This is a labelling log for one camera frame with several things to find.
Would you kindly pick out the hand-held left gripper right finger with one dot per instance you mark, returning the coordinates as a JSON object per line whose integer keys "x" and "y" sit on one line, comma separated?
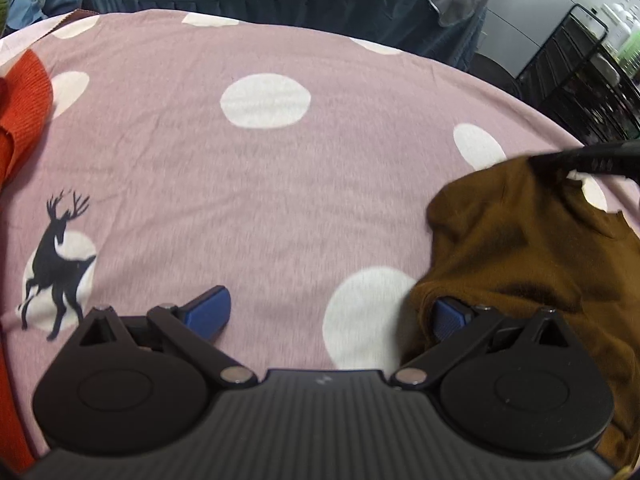
{"x": 447, "y": 317}

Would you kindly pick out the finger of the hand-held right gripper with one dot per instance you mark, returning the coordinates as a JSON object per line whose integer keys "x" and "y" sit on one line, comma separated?
{"x": 585, "y": 160}

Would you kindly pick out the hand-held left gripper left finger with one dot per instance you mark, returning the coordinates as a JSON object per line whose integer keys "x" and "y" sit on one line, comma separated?
{"x": 210, "y": 310}

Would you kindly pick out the brown knit garment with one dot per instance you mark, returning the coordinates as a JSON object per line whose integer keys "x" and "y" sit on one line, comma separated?
{"x": 525, "y": 240}

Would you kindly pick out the black metal rack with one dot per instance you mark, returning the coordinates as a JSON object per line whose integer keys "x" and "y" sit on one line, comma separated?
{"x": 575, "y": 80}

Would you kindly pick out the green bottle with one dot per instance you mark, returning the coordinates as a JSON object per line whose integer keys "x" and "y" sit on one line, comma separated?
{"x": 631, "y": 55}

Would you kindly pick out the black round stool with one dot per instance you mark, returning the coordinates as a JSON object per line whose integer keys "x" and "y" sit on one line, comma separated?
{"x": 492, "y": 72}

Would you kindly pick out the white bottle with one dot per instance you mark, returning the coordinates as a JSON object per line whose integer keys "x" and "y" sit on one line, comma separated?
{"x": 619, "y": 22}

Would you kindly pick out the pink polka dot blanket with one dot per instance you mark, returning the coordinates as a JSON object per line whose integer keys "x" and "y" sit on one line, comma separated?
{"x": 280, "y": 185}

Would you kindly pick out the orange knit garment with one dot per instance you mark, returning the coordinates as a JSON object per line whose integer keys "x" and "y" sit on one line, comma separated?
{"x": 22, "y": 105}

